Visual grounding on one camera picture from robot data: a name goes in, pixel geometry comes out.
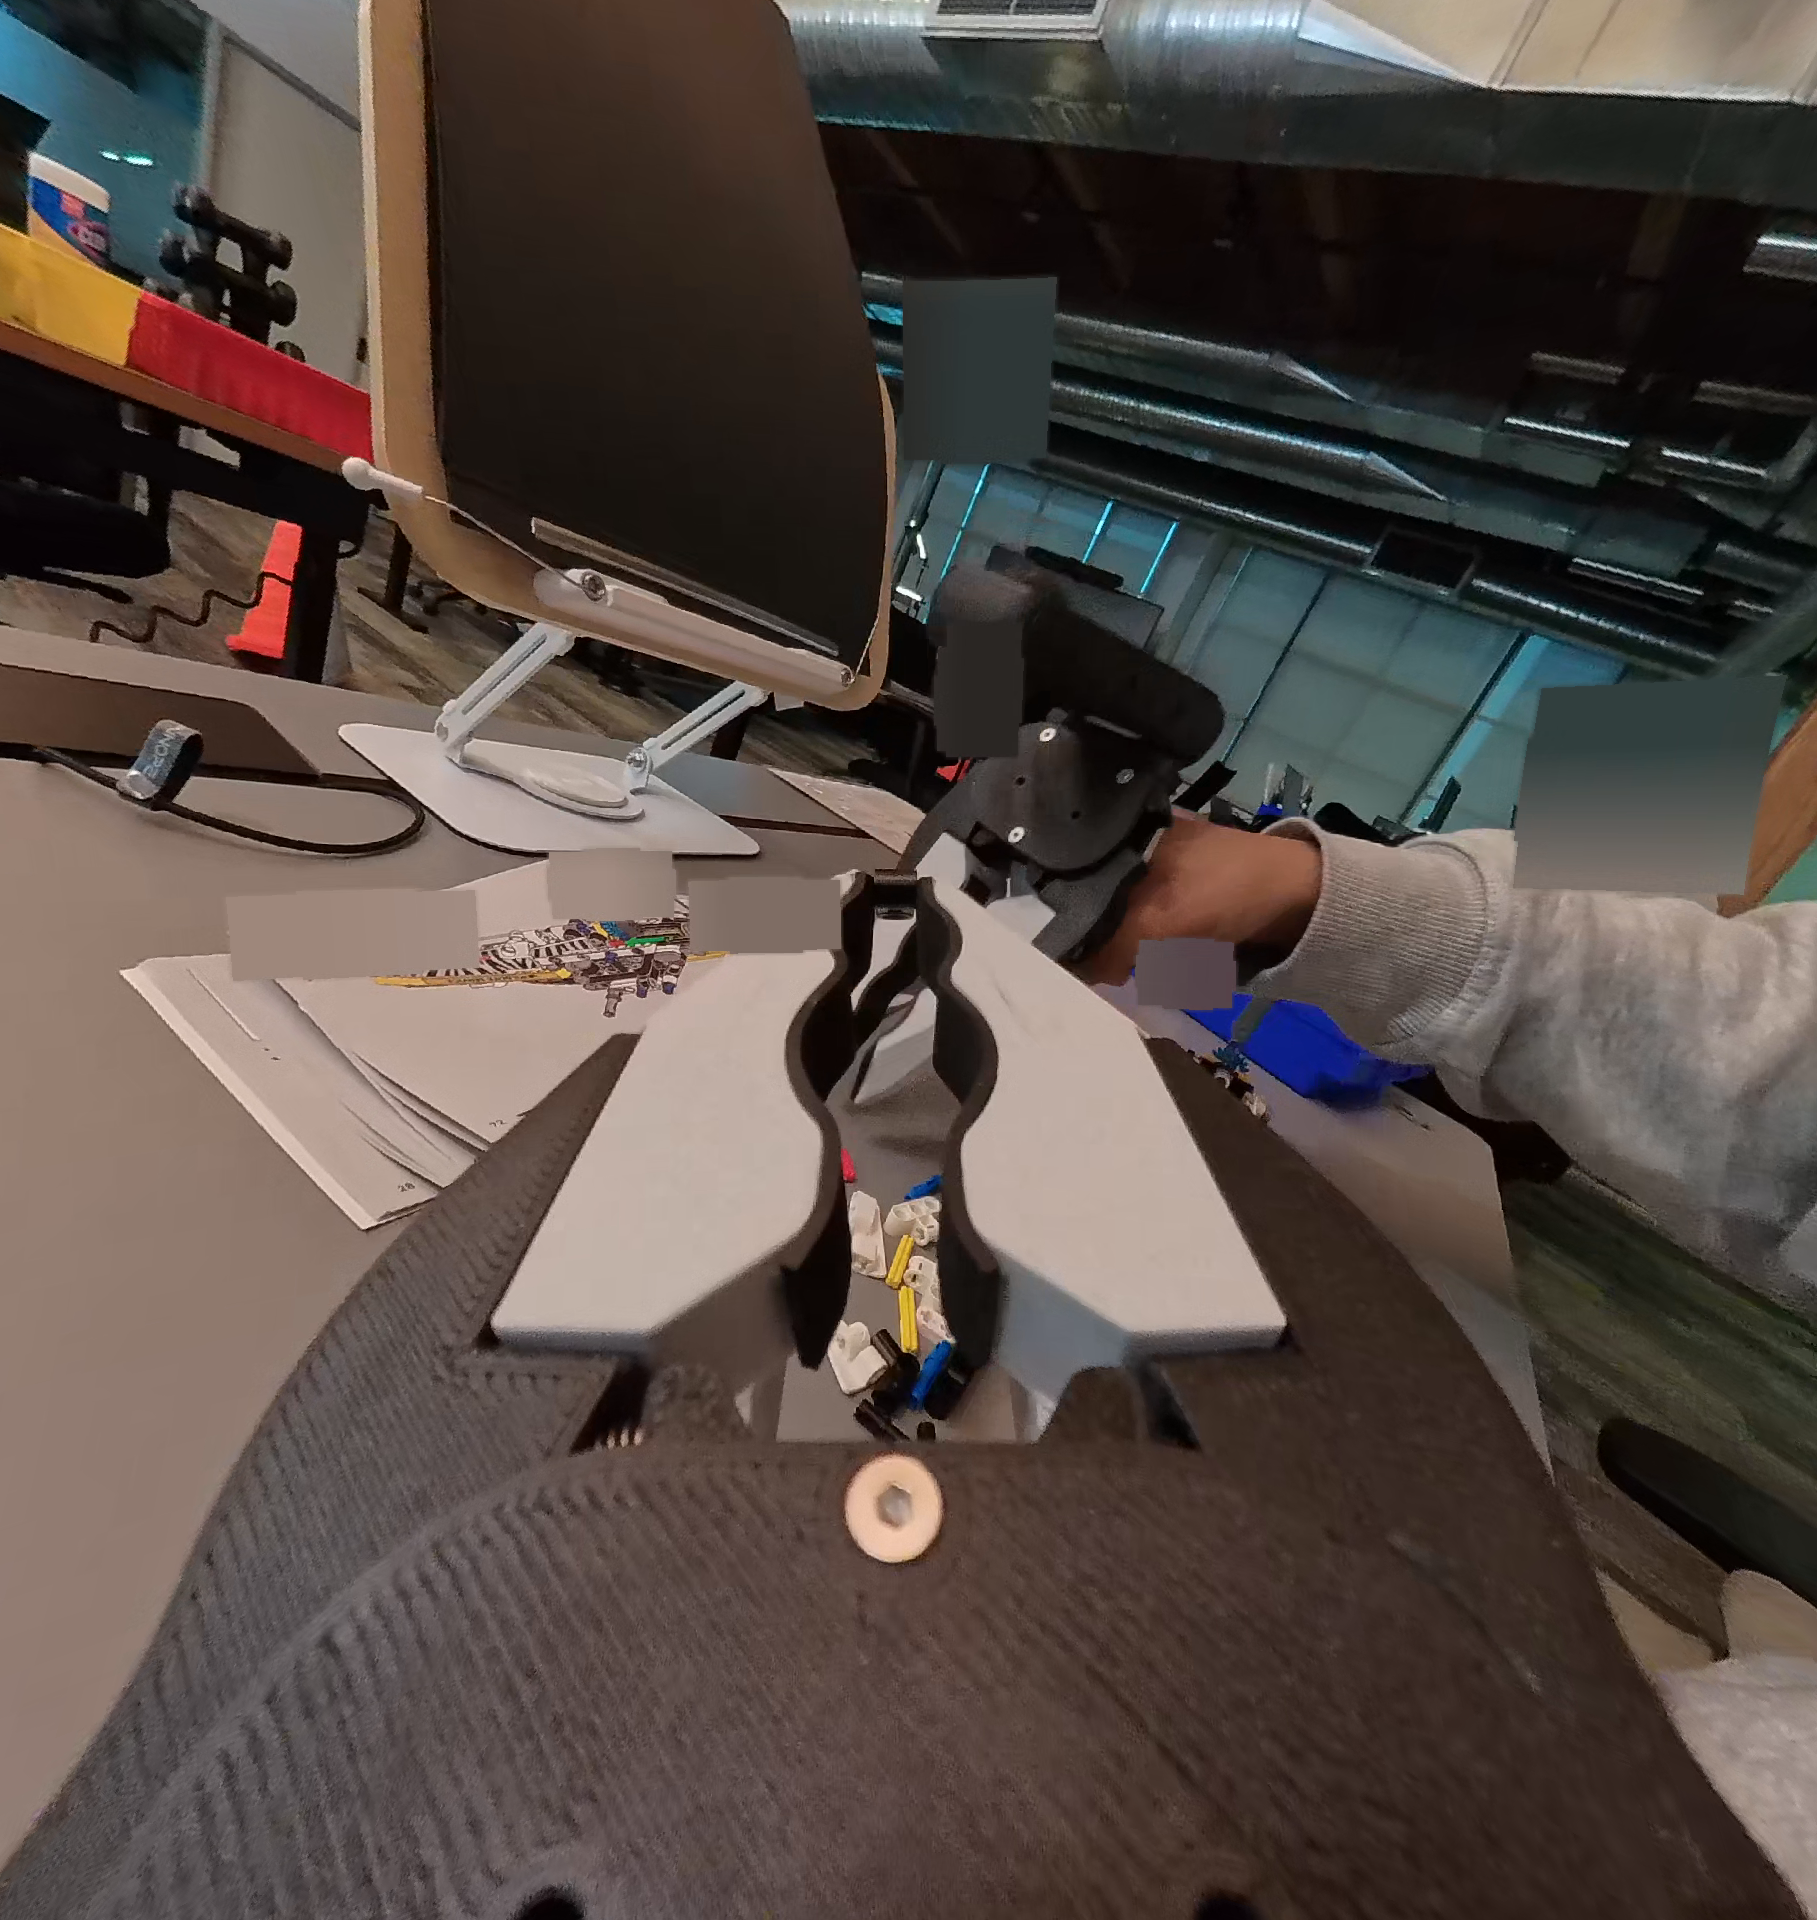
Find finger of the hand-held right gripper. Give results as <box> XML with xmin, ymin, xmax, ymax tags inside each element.
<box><xmin>845</xmin><ymin>907</ymin><xmax>942</xmax><ymax>1109</ymax></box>

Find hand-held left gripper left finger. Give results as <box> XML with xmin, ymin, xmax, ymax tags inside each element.
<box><xmin>488</xmin><ymin>872</ymin><xmax>887</xmax><ymax>1371</ymax></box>

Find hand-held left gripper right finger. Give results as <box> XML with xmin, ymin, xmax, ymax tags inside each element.
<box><xmin>906</xmin><ymin>873</ymin><xmax>1293</xmax><ymax>1440</ymax></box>

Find pile of lego pieces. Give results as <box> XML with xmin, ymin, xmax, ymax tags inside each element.
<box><xmin>826</xmin><ymin>1149</ymin><xmax>985</xmax><ymax>1447</ymax></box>

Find lego instruction booklet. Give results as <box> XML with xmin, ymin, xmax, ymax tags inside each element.
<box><xmin>120</xmin><ymin>891</ymin><xmax>793</xmax><ymax>1232</ymax></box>

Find person's right forearm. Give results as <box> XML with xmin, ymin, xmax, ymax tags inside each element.
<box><xmin>1243</xmin><ymin>827</ymin><xmax>1817</xmax><ymax>1305</ymax></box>

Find person's right hand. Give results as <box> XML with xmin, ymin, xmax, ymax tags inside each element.
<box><xmin>1075</xmin><ymin>818</ymin><xmax>1324</xmax><ymax>994</ymax></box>

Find blue plastic bin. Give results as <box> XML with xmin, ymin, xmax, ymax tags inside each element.
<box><xmin>1184</xmin><ymin>989</ymin><xmax>1430</xmax><ymax>1112</ymax></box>

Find black monitor with tan edge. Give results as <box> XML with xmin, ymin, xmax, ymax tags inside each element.
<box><xmin>360</xmin><ymin>0</ymin><xmax>897</xmax><ymax>712</ymax></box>

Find person's grey sweatshirt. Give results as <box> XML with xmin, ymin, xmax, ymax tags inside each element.
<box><xmin>1658</xmin><ymin>1569</ymin><xmax>1817</xmax><ymax>1920</ymax></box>

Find black office chair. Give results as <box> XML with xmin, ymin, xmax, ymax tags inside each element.
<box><xmin>0</xmin><ymin>465</ymin><xmax>175</xmax><ymax>602</ymax></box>

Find row of yellow red bins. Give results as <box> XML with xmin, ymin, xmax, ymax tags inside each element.
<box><xmin>0</xmin><ymin>204</ymin><xmax>377</xmax><ymax>460</ymax></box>

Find black dumbbells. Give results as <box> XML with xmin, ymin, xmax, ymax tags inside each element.
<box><xmin>157</xmin><ymin>183</ymin><xmax>301</xmax><ymax>357</ymax></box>

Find background office desk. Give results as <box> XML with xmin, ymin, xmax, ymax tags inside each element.
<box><xmin>0</xmin><ymin>301</ymin><xmax>384</xmax><ymax>676</ymax></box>

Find white tub with blue label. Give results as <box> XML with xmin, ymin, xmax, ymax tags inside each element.
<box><xmin>28</xmin><ymin>150</ymin><xmax>116</xmax><ymax>274</ymax></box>

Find black cable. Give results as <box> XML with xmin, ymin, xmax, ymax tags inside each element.
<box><xmin>39</xmin><ymin>718</ymin><xmax>430</xmax><ymax>858</ymax></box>

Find silver ventilation duct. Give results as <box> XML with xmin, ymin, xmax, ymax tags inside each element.
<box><xmin>787</xmin><ymin>0</ymin><xmax>1464</xmax><ymax>128</ymax></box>

